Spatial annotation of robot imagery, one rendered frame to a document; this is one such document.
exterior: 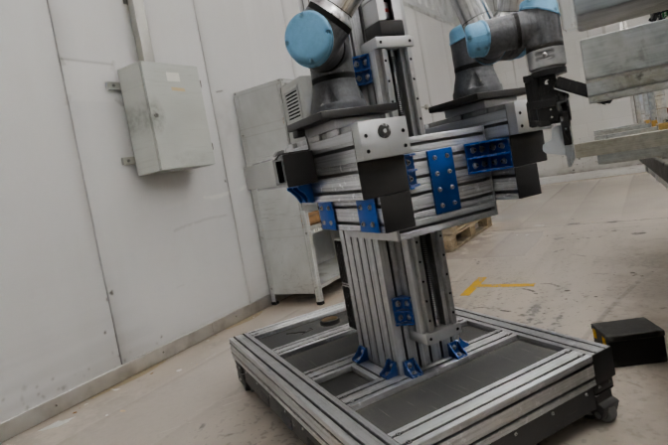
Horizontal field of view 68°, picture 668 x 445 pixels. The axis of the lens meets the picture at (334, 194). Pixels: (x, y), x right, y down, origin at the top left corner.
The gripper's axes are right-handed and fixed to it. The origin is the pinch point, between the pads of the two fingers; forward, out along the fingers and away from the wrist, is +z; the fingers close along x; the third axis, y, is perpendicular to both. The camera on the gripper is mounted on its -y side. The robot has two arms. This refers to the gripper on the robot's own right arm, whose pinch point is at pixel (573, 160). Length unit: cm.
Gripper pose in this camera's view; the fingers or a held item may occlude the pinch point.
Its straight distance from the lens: 118.1
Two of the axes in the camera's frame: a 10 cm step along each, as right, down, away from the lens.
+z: 1.7, 9.8, 0.5
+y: -8.7, 1.3, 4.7
